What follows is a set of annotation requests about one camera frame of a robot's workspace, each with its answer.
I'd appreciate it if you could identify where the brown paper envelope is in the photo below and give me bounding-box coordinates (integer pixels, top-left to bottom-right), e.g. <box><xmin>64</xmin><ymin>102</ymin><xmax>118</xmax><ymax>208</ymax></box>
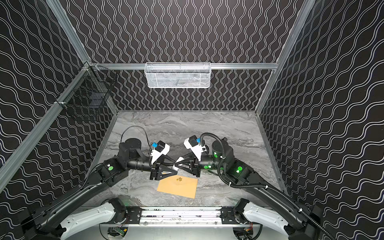
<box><xmin>157</xmin><ymin>176</ymin><xmax>198</xmax><ymax>199</ymax></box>

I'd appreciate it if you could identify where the white glue stick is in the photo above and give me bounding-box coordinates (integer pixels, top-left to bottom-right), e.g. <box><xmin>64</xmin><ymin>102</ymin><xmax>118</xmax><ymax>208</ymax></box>
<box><xmin>174</xmin><ymin>157</ymin><xmax>185</xmax><ymax>171</ymax></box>

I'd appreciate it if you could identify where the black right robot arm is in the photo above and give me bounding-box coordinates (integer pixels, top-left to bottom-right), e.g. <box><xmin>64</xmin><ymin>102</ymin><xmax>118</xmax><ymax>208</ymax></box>
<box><xmin>175</xmin><ymin>138</ymin><xmax>326</xmax><ymax>240</ymax></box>

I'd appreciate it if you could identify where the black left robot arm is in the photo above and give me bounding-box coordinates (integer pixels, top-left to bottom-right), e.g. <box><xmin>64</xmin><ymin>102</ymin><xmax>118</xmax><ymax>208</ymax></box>
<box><xmin>17</xmin><ymin>138</ymin><xmax>177</xmax><ymax>240</ymax></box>

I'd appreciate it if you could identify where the aluminium back crossbar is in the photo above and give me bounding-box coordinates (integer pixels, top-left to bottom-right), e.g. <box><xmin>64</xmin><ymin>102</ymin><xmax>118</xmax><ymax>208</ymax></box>
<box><xmin>91</xmin><ymin>63</ymin><xmax>278</xmax><ymax>71</ymax></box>

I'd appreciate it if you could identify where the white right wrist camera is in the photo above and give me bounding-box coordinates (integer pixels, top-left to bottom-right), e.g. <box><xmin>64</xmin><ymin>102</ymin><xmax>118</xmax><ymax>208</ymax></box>
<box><xmin>184</xmin><ymin>135</ymin><xmax>209</xmax><ymax>162</ymax></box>

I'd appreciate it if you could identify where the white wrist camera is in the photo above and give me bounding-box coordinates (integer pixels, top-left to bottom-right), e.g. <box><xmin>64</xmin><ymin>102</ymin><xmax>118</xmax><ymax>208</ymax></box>
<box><xmin>184</xmin><ymin>135</ymin><xmax>209</xmax><ymax>162</ymax></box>
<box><xmin>150</xmin><ymin>141</ymin><xmax>170</xmax><ymax>165</ymax></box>

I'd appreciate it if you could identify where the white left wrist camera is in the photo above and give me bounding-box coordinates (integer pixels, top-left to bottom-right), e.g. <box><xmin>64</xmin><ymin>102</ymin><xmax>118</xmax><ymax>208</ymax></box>
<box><xmin>150</xmin><ymin>141</ymin><xmax>170</xmax><ymax>165</ymax></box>

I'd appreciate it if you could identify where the black corrugated cable conduit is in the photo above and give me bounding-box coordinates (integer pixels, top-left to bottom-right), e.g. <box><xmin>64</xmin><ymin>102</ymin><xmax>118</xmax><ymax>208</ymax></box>
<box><xmin>199</xmin><ymin>132</ymin><xmax>337</xmax><ymax>240</ymax></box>

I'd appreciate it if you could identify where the thin black left cable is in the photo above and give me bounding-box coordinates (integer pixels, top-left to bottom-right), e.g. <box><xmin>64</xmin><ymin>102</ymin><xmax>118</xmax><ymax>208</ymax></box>
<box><xmin>119</xmin><ymin>125</ymin><xmax>154</xmax><ymax>151</ymax></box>

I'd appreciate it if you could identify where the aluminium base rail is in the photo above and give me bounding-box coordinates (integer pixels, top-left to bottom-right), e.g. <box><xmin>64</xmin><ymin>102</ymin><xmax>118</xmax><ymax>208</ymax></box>
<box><xmin>59</xmin><ymin>205</ymin><xmax>304</xmax><ymax>228</ymax></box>

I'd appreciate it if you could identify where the white wire mesh basket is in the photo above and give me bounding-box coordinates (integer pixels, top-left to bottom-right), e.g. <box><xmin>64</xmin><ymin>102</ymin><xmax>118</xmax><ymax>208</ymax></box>
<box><xmin>144</xmin><ymin>62</ymin><xmax>212</xmax><ymax>89</ymax></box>

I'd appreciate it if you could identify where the black wire basket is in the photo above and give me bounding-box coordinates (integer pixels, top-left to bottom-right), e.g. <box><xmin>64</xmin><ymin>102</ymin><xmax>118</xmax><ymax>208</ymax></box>
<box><xmin>59</xmin><ymin>63</ymin><xmax>118</xmax><ymax>122</ymax></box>

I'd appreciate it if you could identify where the aluminium left side rail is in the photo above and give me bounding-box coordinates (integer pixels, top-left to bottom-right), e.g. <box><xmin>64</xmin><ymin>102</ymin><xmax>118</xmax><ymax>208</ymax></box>
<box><xmin>1</xmin><ymin>62</ymin><xmax>90</xmax><ymax>191</ymax></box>

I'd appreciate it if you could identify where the aluminium frame corner post left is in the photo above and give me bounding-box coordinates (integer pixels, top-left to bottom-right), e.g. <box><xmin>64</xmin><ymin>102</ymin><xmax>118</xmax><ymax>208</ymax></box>
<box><xmin>46</xmin><ymin>0</ymin><xmax>91</xmax><ymax>63</ymax></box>

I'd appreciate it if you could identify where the aluminium frame corner post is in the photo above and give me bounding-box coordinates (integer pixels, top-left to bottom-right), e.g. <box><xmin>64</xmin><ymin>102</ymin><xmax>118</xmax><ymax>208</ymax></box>
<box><xmin>255</xmin><ymin>0</ymin><xmax>316</xmax><ymax>116</ymax></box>
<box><xmin>46</xmin><ymin>0</ymin><xmax>91</xmax><ymax>63</ymax></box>

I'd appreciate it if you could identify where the aluminium frame corner post right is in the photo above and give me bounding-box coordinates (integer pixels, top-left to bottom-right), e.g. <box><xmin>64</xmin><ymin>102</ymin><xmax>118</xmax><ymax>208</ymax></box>
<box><xmin>255</xmin><ymin>0</ymin><xmax>316</xmax><ymax>116</ymax></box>

